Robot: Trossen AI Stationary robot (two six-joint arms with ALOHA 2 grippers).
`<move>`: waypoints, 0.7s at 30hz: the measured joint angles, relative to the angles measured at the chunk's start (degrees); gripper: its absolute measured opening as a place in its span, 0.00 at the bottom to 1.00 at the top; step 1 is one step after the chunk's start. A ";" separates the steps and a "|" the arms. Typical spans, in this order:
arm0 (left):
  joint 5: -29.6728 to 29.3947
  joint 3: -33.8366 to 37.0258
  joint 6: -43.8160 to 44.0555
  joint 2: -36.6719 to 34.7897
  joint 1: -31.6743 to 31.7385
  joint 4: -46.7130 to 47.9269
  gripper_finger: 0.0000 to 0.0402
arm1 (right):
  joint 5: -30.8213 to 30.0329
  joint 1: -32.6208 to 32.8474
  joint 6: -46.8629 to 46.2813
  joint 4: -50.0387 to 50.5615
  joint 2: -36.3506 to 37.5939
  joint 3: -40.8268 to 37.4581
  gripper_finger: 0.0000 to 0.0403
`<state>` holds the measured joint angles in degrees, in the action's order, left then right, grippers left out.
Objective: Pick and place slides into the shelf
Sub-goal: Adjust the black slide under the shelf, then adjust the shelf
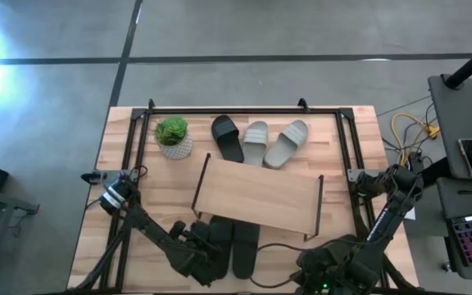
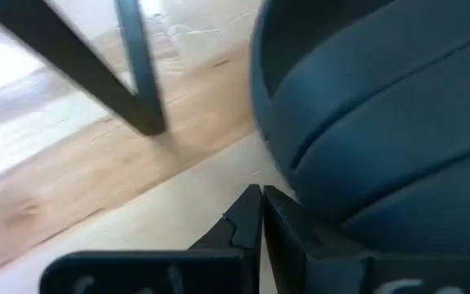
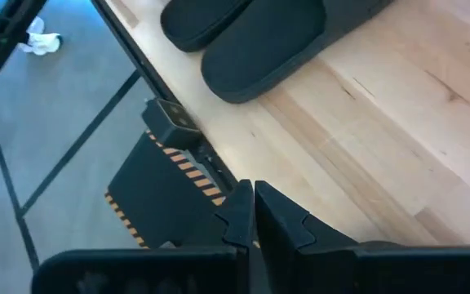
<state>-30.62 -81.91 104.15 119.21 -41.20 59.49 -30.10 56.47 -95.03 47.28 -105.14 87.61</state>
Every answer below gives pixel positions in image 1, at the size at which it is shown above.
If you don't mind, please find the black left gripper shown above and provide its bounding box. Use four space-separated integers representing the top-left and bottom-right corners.
166 220 223 287

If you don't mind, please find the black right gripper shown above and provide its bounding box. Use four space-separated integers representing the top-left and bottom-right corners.
293 245 356 295

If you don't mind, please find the wooden shelf with black legs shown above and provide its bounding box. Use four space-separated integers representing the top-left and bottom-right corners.
190 152 325 243

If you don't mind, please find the grey slide sandal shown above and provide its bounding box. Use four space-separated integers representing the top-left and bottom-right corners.
263 119 310 170
242 120 270 168

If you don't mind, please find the green succulent in white pot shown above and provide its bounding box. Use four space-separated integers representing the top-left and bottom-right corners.
153 116 194 161

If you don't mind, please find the black power adapter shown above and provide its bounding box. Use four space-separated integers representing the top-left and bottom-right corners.
407 151 425 173

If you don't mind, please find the black beam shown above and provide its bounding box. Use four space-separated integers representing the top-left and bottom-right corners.
420 157 452 188

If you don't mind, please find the grey side table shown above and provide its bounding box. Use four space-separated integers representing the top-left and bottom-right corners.
435 176 472 284
427 73 472 181

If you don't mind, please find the black round pole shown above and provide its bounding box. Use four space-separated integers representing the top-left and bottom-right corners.
442 37 472 90

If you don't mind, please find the black looped cable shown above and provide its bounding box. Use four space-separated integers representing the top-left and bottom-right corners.
248 242 306 289

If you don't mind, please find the grey metal bracket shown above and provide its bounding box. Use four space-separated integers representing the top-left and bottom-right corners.
80 170 139 184
347 168 368 182

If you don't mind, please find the black aluminium table frame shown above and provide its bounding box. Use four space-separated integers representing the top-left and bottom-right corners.
70 106 420 294

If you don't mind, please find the yellow cable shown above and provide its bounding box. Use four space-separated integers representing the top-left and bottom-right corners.
390 111 441 166

